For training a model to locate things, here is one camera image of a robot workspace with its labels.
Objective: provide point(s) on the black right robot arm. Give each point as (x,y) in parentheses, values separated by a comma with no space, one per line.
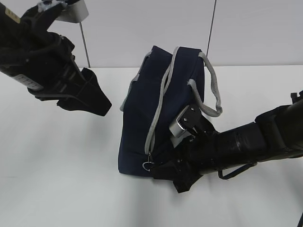
(274,135)

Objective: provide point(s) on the navy insulated lunch bag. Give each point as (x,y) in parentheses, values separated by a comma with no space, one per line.
(164,85)

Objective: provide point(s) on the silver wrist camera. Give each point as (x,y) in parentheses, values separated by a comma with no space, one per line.
(72,11)
(184,124)

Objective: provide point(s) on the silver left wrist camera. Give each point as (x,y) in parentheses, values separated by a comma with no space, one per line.
(72,11)

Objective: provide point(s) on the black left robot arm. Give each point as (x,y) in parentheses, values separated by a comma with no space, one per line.
(15,42)

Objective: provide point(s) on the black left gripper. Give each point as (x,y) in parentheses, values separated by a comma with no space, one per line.
(59,77)

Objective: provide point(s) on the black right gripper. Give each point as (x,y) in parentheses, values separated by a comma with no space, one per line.
(192,159)

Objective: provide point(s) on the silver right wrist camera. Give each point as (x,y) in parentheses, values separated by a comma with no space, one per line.
(184,124)

